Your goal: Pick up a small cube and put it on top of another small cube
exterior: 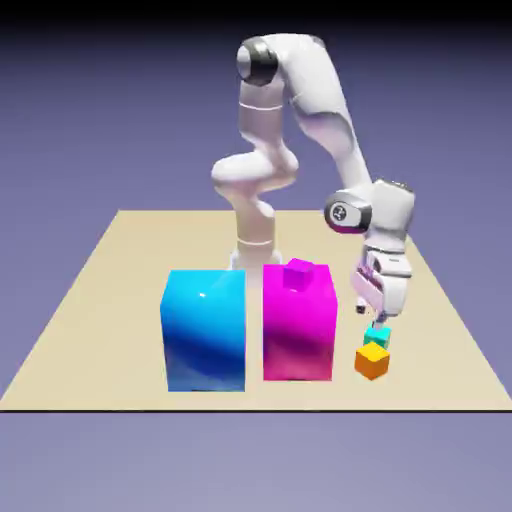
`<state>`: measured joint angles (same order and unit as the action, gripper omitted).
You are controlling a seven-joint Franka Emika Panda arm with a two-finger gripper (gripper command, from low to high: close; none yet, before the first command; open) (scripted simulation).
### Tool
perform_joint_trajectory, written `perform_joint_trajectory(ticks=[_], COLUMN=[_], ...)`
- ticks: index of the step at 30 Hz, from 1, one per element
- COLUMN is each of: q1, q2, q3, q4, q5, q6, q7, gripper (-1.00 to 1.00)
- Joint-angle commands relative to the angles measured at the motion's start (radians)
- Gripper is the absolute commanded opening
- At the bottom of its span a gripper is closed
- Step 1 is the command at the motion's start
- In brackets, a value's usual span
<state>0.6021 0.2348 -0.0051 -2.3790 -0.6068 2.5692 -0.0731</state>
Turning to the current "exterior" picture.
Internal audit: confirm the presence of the small orange cube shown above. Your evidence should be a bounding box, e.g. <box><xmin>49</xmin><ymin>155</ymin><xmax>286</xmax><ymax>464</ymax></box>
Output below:
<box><xmin>354</xmin><ymin>340</ymin><xmax>391</xmax><ymax>382</ymax></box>

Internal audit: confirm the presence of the large blue box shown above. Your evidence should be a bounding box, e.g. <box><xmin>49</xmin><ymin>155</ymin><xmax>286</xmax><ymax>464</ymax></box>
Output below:
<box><xmin>159</xmin><ymin>268</ymin><xmax>247</xmax><ymax>393</ymax></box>

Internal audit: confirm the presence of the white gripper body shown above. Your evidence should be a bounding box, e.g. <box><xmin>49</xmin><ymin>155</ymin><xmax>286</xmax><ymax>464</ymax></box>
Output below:
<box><xmin>351</xmin><ymin>266</ymin><xmax>413</xmax><ymax>318</ymax></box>

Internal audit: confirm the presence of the small teal cube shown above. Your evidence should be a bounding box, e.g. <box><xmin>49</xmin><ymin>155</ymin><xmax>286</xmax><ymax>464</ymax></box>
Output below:
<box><xmin>362</xmin><ymin>324</ymin><xmax>393</xmax><ymax>350</ymax></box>

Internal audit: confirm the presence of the large magenta box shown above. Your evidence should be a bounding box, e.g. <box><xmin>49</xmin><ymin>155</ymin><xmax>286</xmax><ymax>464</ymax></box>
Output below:
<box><xmin>262</xmin><ymin>262</ymin><xmax>339</xmax><ymax>382</ymax></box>

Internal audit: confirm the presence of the small magenta cube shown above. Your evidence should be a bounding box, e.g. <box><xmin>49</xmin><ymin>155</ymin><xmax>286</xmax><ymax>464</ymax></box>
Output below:
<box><xmin>282</xmin><ymin>257</ymin><xmax>316</xmax><ymax>292</ymax></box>

